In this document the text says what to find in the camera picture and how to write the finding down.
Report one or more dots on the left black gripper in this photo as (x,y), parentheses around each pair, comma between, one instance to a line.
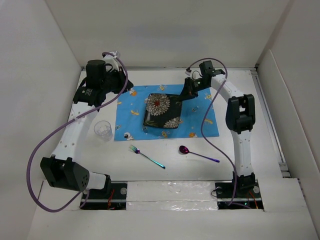
(119,73)

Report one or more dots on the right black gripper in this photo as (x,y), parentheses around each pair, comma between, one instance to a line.
(189,92)

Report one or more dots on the dark floral square plate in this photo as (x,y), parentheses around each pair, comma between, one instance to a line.
(162,111)

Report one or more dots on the blue space-print cloth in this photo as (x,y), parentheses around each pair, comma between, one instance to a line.
(131,108)

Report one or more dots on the clear plastic cup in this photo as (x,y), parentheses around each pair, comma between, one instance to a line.
(103,130)

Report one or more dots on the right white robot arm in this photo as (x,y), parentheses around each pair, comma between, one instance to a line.
(240,116)

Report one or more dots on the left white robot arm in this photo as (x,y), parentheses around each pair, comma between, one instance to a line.
(62,169)

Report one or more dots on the purple iridescent spoon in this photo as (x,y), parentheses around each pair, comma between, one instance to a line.
(184,150)

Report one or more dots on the iridescent fork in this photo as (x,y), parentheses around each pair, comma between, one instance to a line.
(137,151)

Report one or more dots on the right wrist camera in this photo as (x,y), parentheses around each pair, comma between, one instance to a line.
(189,72)

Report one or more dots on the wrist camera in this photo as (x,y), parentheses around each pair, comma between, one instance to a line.
(112,56)
(189,72)

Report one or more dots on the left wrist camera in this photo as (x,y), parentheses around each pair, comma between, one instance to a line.
(112,56)

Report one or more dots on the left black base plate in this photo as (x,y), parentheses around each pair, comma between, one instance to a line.
(115,198)

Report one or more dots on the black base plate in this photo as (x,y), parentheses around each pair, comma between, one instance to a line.
(246,199)
(115,198)

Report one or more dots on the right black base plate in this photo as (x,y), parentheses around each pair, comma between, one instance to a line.
(246,199)

